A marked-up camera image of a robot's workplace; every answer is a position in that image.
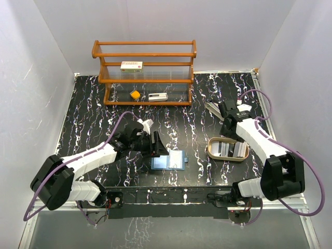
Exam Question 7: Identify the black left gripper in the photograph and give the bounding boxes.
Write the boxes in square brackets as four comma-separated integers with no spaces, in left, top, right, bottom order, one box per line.
[130,131,168,158]

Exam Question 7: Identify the white printed credit card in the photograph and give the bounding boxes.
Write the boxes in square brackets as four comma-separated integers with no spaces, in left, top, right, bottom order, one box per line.
[169,150,183,170]

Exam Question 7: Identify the blue leather card holder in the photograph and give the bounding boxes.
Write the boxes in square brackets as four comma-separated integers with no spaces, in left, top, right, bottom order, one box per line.
[151,150,188,171]

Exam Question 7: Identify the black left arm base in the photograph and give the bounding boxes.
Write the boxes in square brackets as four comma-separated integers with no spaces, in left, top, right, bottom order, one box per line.
[76,191,123,228]

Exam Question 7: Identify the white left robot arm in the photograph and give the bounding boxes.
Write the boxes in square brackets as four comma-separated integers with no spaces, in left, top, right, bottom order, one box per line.
[30,120,169,211]

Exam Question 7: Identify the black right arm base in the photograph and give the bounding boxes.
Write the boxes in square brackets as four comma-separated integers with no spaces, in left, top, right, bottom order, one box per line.
[206,190,263,228]

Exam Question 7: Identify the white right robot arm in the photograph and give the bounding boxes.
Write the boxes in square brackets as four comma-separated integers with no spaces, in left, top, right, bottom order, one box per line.
[218,100,305,206]

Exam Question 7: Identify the stack of credit cards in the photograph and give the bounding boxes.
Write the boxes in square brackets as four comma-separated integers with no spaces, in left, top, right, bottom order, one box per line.
[211,141,247,158]

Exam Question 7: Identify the beige oval tray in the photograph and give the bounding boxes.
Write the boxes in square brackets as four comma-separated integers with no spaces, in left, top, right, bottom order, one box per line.
[207,137,249,162]

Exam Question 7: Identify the white grey stapler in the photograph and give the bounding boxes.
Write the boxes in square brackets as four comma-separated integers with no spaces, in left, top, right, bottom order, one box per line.
[148,93,168,102]

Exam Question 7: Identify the yellow square block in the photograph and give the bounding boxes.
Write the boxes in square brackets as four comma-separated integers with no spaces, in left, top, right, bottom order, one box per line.
[130,90,141,100]

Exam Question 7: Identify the brown wooden shelf rack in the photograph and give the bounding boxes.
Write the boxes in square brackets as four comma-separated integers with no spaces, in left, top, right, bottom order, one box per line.
[91,40,197,106]

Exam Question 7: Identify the white red paper box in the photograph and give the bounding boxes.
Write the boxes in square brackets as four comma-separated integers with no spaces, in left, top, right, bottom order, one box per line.
[120,61,143,73]

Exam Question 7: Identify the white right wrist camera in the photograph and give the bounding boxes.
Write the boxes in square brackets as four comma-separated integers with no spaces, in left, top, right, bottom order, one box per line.
[237,100,252,112]

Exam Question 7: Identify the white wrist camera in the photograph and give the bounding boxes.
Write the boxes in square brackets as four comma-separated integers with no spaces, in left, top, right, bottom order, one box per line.
[237,100,252,112]
[138,119,154,134]

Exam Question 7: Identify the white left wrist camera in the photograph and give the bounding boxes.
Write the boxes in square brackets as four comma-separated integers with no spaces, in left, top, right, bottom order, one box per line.
[138,119,154,134]

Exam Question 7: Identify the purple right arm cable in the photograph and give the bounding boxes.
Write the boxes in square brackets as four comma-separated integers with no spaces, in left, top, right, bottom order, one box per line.
[238,89,326,216]

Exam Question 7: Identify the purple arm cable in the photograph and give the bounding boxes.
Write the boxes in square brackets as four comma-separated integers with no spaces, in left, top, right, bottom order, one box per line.
[23,111,142,225]
[238,89,326,216]

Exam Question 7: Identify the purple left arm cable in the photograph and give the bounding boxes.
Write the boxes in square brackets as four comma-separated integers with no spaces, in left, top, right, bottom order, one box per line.
[23,111,142,225]

